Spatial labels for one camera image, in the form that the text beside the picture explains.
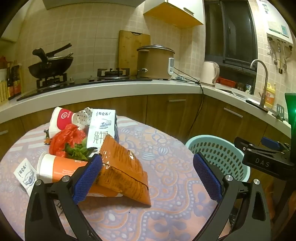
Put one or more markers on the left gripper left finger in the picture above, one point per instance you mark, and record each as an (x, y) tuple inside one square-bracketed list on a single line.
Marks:
[(42, 220)]

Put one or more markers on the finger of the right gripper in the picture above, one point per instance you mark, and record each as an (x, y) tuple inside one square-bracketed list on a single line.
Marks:
[(274, 145), (243, 145)]

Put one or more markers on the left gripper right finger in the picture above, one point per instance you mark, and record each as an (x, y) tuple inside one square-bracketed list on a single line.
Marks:
[(241, 212)]

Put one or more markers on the orange paper cup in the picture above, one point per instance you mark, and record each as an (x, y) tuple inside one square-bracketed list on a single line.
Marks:
[(52, 168)]

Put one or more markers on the green vegetable scraps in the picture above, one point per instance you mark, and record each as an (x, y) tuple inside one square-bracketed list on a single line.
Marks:
[(80, 151)]

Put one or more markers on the orange foil snack bag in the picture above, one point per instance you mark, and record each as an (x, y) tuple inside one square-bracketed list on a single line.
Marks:
[(122, 172)]

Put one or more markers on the red plastic bag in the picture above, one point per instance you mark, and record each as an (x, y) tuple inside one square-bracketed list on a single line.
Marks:
[(71, 135)]

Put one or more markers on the red and white paper cup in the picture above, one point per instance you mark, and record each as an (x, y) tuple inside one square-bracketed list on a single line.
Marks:
[(59, 120)]

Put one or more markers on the dark kitchen window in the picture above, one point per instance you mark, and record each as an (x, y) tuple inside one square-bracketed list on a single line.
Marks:
[(230, 33)]

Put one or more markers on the light blue laundry basket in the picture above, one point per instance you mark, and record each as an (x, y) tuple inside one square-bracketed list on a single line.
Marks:
[(221, 153)]

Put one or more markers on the yellow detergent bottle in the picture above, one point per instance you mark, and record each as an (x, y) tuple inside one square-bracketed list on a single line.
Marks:
[(270, 95)]

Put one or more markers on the small white milk carton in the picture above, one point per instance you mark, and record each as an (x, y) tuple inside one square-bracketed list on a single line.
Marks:
[(26, 174)]

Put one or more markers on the patterned orange tablecloth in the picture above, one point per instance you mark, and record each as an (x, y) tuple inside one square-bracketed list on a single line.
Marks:
[(180, 204)]

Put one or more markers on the red container on sill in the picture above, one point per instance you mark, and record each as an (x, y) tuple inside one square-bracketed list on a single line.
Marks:
[(226, 82)]

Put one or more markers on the white electric kettle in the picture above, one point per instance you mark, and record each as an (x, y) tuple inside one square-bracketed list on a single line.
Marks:
[(210, 73)]

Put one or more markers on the white polka dot wrapper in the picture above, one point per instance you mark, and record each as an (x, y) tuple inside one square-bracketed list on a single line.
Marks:
[(82, 118)]

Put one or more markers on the white power meter plug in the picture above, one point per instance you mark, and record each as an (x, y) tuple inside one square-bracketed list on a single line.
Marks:
[(171, 66)]

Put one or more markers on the white water heater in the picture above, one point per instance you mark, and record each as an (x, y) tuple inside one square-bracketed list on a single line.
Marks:
[(275, 26)]

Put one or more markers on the brown rice cooker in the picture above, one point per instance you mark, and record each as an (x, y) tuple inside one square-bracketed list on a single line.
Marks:
[(152, 62)]

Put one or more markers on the woven yellow basket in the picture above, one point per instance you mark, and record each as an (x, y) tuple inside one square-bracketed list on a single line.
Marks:
[(3, 92)]

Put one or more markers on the dark sauce bottles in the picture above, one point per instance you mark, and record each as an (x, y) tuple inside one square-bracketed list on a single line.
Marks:
[(14, 80)]

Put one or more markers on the black gas stove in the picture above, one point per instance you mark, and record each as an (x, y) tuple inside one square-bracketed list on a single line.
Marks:
[(63, 81)]

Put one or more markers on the wooden cutting board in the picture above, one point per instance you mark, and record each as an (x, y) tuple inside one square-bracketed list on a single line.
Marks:
[(129, 42)]

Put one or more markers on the black wok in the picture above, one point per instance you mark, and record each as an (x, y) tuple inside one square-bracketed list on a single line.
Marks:
[(50, 65)]

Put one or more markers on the white wall cabinet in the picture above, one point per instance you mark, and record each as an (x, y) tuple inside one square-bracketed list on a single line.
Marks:
[(182, 14)]

